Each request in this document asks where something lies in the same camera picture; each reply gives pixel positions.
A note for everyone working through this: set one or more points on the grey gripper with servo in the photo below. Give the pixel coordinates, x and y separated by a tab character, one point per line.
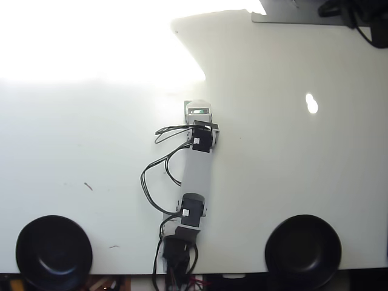
200	107

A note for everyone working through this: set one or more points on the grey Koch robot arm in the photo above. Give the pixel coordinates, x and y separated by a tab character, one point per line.
197	169

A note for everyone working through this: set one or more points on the grey metal plate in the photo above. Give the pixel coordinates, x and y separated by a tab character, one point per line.
297	16

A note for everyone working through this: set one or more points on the black round bowl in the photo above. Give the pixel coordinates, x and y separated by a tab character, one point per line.
33	233
285	230

